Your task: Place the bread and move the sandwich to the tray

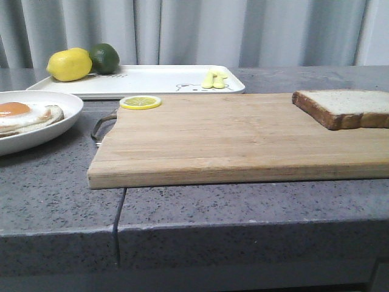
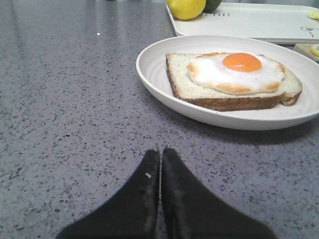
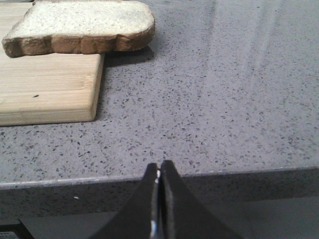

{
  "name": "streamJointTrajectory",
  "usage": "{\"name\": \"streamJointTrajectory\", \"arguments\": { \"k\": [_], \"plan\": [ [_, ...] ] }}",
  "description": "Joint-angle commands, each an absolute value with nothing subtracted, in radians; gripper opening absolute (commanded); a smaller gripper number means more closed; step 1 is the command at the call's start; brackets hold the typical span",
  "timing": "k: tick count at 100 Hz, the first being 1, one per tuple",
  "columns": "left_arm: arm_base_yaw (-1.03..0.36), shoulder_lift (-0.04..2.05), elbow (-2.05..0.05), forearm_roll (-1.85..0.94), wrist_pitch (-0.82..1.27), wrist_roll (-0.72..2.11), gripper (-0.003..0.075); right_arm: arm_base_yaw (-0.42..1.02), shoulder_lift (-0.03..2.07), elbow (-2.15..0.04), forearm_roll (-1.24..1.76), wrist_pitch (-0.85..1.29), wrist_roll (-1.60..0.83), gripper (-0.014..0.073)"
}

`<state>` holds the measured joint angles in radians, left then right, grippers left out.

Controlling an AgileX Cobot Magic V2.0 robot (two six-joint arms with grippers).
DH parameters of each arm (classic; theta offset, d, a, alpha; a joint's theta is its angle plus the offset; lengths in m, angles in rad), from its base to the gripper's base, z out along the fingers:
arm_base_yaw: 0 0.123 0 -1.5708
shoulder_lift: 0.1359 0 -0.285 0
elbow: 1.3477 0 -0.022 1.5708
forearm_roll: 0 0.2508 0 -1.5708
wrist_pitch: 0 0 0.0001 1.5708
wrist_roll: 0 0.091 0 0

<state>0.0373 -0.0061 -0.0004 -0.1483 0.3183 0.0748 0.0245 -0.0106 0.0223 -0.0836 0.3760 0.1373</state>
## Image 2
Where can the white rectangular tray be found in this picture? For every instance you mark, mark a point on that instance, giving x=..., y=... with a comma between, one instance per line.
x=279, y=24

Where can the lemon slice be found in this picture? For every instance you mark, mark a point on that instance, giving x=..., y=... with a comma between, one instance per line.
x=314, y=49

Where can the white round plate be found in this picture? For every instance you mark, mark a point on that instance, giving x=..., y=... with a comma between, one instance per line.
x=151, y=67

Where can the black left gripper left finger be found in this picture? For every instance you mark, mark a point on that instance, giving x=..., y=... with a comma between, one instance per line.
x=130, y=214

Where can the fried egg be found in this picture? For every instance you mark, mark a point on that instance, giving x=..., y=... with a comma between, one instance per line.
x=236, y=73

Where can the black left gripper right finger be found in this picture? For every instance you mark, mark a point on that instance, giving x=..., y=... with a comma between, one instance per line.
x=191, y=211

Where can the green lime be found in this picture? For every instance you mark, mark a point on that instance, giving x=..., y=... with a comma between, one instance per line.
x=211, y=5

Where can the bottom bread slice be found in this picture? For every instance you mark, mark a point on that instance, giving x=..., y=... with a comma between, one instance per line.
x=185, y=89

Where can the wooden cutting board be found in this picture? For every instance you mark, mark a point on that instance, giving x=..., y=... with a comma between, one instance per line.
x=304, y=48

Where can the yellow lemon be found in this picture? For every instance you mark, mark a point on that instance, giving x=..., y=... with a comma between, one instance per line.
x=186, y=9

